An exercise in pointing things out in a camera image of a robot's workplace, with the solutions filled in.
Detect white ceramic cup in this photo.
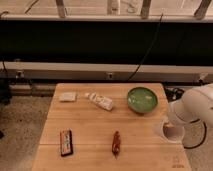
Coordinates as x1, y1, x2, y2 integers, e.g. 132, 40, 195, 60
161, 117, 185, 143

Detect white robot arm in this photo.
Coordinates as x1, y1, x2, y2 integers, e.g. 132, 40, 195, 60
167, 83, 213, 127

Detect green ceramic bowl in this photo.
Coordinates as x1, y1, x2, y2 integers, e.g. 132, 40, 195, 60
127, 87, 158, 114

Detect white tube with label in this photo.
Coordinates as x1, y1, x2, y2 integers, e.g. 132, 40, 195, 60
85, 92, 114, 111

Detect pale sponge block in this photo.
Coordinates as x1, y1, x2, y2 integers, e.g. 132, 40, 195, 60
59, 92, 77, 102

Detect wooden table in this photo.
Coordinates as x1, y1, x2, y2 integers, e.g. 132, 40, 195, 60
32, 83, 191, 171

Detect red pocket knife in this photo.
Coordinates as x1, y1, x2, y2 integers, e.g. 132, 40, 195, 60
112, 131, 121, 157

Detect dark chocolate bar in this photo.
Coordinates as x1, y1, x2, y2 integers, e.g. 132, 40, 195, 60
60, 130, 73, 157

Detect black hanging cable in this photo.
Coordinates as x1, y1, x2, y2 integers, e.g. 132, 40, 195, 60
126, 13, 164, 82

